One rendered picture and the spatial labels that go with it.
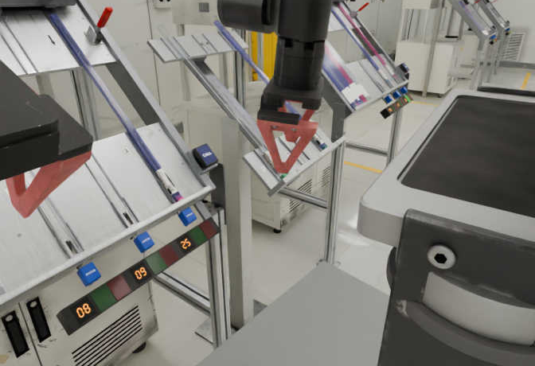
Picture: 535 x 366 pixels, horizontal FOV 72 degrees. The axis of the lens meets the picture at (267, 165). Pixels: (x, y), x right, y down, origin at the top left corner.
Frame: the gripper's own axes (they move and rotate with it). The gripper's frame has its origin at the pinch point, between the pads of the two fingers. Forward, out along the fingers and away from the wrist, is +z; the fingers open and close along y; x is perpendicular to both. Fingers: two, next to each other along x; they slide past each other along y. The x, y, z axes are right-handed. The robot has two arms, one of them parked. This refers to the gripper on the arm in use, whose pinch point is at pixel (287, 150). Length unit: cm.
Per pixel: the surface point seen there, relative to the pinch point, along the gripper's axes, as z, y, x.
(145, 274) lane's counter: 30.3, -1.8, -23.3
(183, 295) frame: 67, -30, -28
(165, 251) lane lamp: 29.3, -7.8, -21.8
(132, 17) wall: 19, -224, -141
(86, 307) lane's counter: 29.7, 7.7, -28.7
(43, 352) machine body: 70, -7, -56
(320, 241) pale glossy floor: 98, -106, 14
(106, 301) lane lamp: 30.3, 5.3, -26.8
